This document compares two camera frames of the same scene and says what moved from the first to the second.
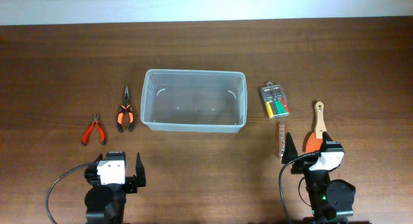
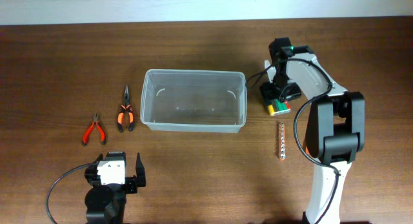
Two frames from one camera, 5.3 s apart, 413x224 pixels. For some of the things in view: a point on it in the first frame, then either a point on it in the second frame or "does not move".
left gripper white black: (131, 181) does not move
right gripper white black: (290, 150) → (268, 92)
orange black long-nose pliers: (121, 112) does not move
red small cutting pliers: (95, 122) does not move
